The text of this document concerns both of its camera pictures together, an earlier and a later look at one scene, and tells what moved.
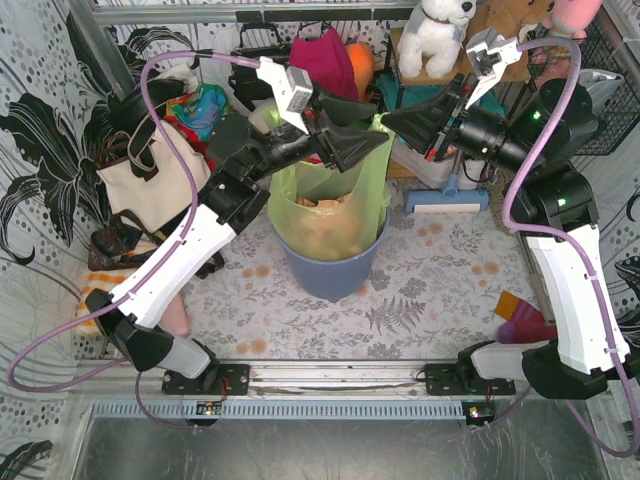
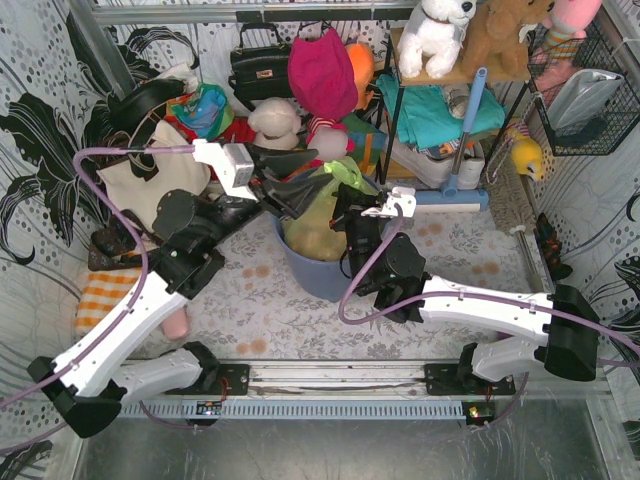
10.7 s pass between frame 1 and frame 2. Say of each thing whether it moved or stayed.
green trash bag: moved
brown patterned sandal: stayed
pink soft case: stayed
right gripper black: moved
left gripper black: moved
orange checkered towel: stayed
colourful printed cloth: stayed
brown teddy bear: stayed
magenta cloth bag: stayed
